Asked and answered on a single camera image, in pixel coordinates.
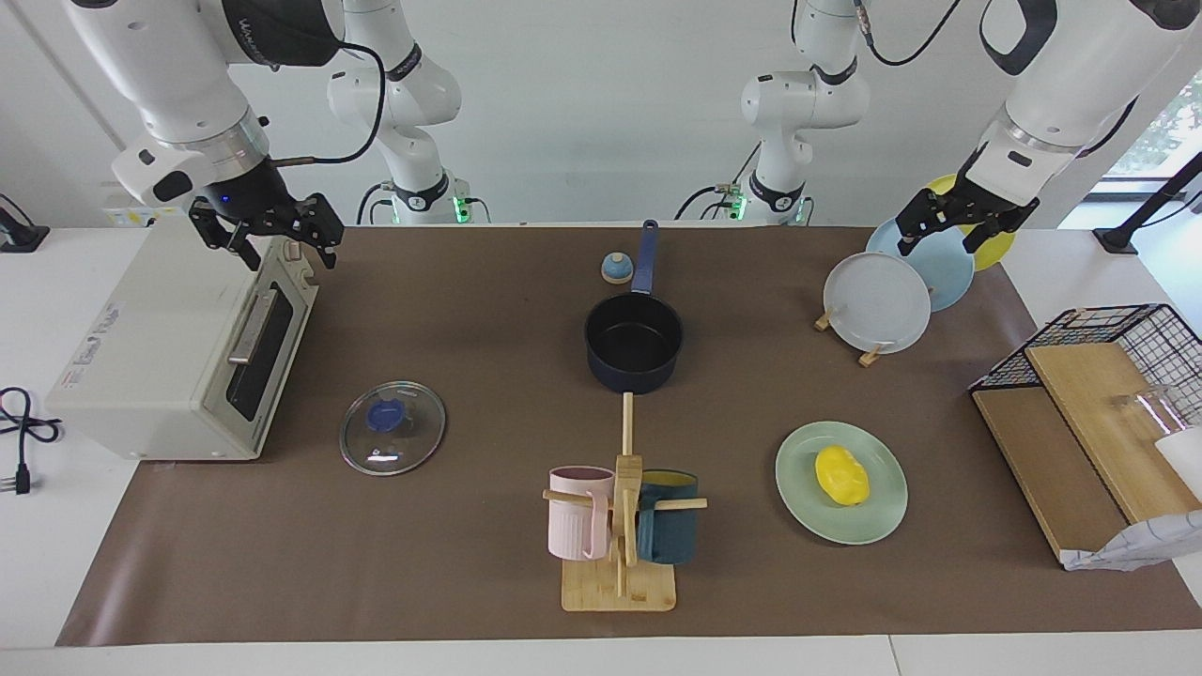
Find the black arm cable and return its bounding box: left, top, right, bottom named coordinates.
left=268, top=39, right=388, bottom=170
left=853, top=0, right=963, bottom=67

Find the green plate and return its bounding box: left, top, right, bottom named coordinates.
left=776, top=421, right=909, bottom=545

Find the cream toaster oven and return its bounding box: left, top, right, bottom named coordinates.
left=45, top=218, right=320, bottom=462

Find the black angled stand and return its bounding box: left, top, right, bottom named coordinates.
left=1092, top=150, right=1202, bottom=254

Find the pink ribbed mug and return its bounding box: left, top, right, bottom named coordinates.
left=548, top=466, right=616, bottom=561

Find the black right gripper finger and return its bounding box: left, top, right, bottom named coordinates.
left=286, top=192, right=345, bottom=271
left=191, top=200, right=262, bottom=273

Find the black base cable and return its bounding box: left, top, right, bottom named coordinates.
left=357, top=183, right=395, bottom=226
left=674, top=141, right=762, bottom=222

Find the brown wooden cutting board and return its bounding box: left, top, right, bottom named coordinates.
left=972, top=387, right=1128, bottom=564

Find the brown table mat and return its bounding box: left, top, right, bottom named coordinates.
left=56, top=225, right=1202, bottom=647

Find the light blue plate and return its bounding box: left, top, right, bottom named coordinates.
left=866, top=217, right=976, bottom=313

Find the white checked cloth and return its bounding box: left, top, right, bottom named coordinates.
left=1061, top=510, right=1202, bottom=572

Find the black wire basket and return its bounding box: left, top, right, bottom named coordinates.
left=969, top=303, right=1202, bottom=428

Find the teal mug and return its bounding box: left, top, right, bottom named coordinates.
left=637, top=469, right=700, bottom=565

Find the wooden plate rack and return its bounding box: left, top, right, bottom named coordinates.
left=813, top=305, right=888, bottom=368

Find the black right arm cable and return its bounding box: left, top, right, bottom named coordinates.
left=268, top=39, right=388, bottom=170

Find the yellow potato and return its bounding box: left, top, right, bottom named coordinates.
left=815, top=446, right=871, bottom=506

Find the grey plate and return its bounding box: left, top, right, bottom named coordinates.
left=824, top=252, right=932, bottom=355

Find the glass lid with blue knob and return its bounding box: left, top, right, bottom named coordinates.
left=339, top=380, right=447, bottom=477

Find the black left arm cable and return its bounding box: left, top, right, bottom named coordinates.
left=853, top=0, right=963, bottom=67

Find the light wooden cutting board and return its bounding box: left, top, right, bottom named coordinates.
left=1025, top=343, right=1202, bottom=525

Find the white wall socket box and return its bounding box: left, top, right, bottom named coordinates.
left=101, top=181, right=189, bottom=229

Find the black desk clamp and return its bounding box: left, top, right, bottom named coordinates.
left=0, top=192, right=50, bottom=253

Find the black power cord with plug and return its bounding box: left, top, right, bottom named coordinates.
left=0, top=387, right=64, bottom=496

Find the yellow plate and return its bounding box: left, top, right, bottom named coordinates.
left=925, top=174, right=1016, bottom=272

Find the dark blue saucepan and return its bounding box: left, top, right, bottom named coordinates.
left=584, top=220, right=685, bottom=394

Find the wooden mug tree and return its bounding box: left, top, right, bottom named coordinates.
left=542, top=392, right=708, bottom=613

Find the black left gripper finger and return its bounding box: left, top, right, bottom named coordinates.
left=960, top=211, right=1013, bottom=254
left=895, top=192, right=951, bottom=257

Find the clear glass cup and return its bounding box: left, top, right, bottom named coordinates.
left=1111, top=383, right=1192, bottom=442

